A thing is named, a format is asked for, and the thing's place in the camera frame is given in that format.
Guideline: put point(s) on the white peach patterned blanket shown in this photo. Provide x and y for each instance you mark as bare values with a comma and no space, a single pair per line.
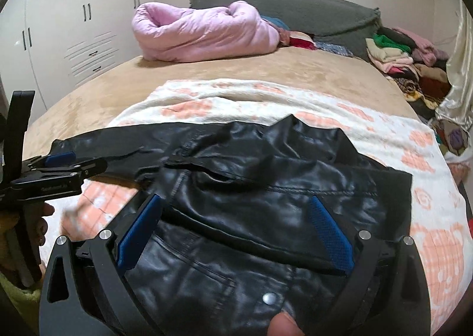
439,224

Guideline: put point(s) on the green sleeve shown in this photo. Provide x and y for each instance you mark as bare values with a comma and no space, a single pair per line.
26,302

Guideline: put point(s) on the blue patterned cloth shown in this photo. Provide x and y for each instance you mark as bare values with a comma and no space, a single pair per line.
333,48

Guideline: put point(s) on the cream satin curtain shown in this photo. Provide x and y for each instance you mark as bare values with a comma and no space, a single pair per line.
457,105

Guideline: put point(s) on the black leather jacket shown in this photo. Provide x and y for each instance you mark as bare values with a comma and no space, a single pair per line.
234,245

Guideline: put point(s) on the grey upholstered headboard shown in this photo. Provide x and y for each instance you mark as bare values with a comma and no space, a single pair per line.
332,21

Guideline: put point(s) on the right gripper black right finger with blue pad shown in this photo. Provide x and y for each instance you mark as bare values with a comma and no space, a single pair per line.
386,289

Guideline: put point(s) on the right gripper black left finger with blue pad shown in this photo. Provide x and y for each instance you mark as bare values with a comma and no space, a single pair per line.
85,291

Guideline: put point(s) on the pile of folded clothes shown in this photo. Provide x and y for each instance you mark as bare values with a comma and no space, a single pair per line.
414,65

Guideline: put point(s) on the white wardrobe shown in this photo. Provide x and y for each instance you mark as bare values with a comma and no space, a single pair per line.
54,46

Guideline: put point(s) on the red and teal pillows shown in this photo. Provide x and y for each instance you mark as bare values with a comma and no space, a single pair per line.
290,38

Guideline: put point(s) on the beige bed sheet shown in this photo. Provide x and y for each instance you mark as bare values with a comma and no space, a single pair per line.
258,69

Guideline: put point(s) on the person's right thumb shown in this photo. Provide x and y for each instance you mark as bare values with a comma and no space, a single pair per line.
283,324

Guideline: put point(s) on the pink puffy quilt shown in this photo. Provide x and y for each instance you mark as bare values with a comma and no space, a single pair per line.
184,35

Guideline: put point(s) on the person's left hand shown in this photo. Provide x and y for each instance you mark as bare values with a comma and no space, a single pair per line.
34,232

